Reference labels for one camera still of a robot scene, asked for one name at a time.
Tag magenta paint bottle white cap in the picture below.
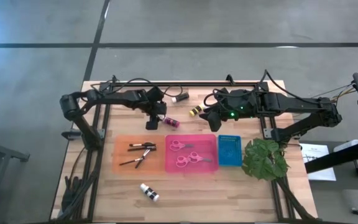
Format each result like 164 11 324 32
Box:
163 116 181 129

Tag black fan brush silver ferrule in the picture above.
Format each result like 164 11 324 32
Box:
134 142 157 169

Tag pink scissors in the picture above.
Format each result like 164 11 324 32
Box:
187 151 214 164
175 155 190 169
169 139 195 152

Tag white paint bottle black label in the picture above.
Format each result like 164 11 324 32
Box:
139 182 160 202

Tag yellow paint bottle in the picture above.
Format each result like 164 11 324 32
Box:
188 104 205 118

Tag black paint bottle white cap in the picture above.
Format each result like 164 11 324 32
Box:
171 91 190 104

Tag pink translucent plastic tray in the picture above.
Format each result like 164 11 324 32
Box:
164 134 219 174

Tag blue plastic basket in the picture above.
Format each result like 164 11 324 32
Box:
217 134 244 167

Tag orange translucent plastic tray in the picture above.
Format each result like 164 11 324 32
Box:
112 134 167 174

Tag green leafy plant white pot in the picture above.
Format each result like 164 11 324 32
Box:
241 138 290 182

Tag white paper sheet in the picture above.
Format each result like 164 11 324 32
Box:
299 142 337 182

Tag black desk bar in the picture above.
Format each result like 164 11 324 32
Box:
305 138 358 175

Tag grey metal stand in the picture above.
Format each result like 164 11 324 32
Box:
0 133 31 218

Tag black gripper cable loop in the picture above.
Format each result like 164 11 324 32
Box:
203 88 229 108

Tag black aluminium table frame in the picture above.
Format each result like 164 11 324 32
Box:
87 81 295 223

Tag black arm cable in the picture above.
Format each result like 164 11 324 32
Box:
259 70 335 103
99 77 185 99

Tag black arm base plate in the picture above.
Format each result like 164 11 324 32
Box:
262 126 279 140
60 130 75 141

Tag black cable bundle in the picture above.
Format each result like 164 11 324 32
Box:
272 175 315 222
56 146 104 222

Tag yellow and black wires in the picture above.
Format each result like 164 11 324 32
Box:
329 81 358 103

